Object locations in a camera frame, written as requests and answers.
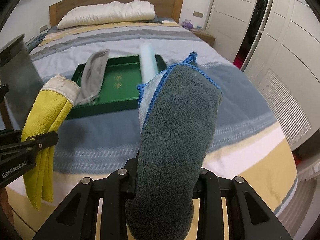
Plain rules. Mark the green tray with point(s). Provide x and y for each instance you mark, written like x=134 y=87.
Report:
x=119 y=89

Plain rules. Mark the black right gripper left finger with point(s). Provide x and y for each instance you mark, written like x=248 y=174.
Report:
x=90 y=201

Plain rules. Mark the grey fleece cloth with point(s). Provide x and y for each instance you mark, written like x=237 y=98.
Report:
x=92 y=77

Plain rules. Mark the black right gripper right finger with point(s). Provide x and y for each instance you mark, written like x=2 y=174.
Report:
x=248 y=215

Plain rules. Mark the dark teal towel blue trim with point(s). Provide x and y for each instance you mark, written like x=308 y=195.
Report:
x=177 y=115

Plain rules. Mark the clear plastic roll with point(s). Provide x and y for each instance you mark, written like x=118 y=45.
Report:
x=147 y=61

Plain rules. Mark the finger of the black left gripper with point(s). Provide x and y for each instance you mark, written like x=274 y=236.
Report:
x=11 y=142

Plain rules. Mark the white wardrobe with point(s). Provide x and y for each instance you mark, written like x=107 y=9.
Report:
x=283 y=61

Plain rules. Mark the yellow cloth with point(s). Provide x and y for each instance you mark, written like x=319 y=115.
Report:
x=52 y=105

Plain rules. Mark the right wooden nightstand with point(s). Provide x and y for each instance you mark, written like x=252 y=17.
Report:
x=204 y=36

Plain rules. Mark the striped bed cover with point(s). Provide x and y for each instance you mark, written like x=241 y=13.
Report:
x=248 y=141

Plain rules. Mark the purple item on nightstand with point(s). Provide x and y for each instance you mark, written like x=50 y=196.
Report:
x=187 y=24

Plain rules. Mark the white pillow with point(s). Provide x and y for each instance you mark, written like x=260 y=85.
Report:
x=113 y=12

